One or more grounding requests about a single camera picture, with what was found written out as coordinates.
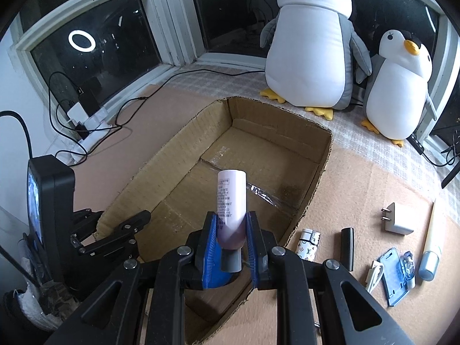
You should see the white checked cloth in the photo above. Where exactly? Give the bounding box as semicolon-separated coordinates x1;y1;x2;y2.
144;61;458;202

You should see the small penguin plush toy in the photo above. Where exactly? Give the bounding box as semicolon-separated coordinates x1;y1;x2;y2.
361;30;438;148

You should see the black inline remote control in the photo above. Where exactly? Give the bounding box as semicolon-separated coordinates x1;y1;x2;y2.
408;133;426;156

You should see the clear blue correction tape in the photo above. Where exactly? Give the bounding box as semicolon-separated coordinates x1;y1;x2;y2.
400;250;418;289

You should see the blue phone stand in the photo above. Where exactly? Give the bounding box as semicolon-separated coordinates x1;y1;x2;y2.
377;247;411;307

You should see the thick black cable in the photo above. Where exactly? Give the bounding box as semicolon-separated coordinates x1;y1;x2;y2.
0;111;34;159

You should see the large penguin plush toy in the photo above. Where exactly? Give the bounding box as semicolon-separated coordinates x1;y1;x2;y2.
259;0;372;121

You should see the white plugged-in charger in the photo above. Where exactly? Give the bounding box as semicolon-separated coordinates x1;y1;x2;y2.
66;102;90;123

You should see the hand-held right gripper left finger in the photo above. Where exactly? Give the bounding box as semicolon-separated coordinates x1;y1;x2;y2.
45;211;236;345

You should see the black remote cable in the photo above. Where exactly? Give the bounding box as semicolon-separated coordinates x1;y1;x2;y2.
422;150;458;169

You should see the looped thin black cable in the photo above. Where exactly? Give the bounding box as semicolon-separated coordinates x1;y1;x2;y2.
48;71;90;159

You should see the white power strip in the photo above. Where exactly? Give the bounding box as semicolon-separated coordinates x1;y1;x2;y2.
69;106;113;166

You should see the cardboard box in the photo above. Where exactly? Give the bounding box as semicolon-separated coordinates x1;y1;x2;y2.
91;96;333;344

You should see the white charger adapter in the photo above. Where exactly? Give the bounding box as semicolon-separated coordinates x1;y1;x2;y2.
382;202;417;237

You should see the black tripod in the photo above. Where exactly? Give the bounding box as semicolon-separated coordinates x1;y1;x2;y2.
441;157;460;189

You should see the cream tube with blue cap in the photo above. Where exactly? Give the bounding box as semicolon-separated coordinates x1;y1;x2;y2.
418;198;438;281

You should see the long thin black cable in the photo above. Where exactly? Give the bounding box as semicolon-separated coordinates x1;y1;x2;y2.
108;68;267;129

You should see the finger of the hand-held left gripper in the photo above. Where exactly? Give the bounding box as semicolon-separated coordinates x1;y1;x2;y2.
77;209;152;259
70;208;105;241

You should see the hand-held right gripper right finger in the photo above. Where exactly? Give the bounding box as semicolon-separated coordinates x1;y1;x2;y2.
245;211;414;345

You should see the small white cable clip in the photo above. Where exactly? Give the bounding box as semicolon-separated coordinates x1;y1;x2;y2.
365;260;386;294

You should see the black stick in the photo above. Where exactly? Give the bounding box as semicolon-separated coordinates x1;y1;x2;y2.
340;227;355;272

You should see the patterned white lighter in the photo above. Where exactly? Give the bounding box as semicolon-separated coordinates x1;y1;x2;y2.
296;228;321;262

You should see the brown felt mat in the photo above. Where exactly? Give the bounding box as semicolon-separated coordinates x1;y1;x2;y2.
70;84;460;345

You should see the pink bottle with grey cap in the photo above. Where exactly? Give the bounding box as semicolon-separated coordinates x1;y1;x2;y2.
215;169;248;273

